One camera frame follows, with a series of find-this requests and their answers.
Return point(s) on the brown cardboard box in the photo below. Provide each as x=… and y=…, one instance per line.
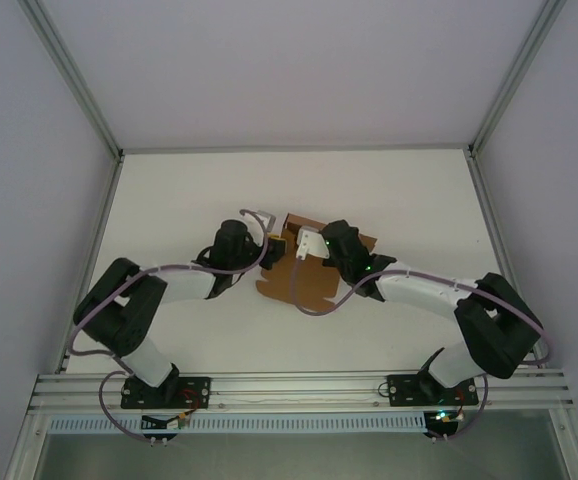
x=314, y=285

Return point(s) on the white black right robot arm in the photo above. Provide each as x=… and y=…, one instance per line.
x=499, y=325

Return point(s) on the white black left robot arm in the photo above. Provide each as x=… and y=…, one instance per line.
x=119, y=310

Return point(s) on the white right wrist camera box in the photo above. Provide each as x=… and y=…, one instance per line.
x=309, y=242

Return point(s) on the aluminium table back rail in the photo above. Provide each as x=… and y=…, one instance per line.
x=294, y=147

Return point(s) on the aluminium mounting rail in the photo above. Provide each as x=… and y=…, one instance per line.
x=294, y=385

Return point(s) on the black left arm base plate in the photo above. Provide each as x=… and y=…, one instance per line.
x=196, y=392

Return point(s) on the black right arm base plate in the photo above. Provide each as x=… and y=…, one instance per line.
x=404, y=390

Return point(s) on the aluminium frame post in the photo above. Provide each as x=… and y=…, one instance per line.
x=69, y=75
x=519, y=75

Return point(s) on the aluminium frame leg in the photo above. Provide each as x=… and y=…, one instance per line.
x=24, y=450
x=574, y=450

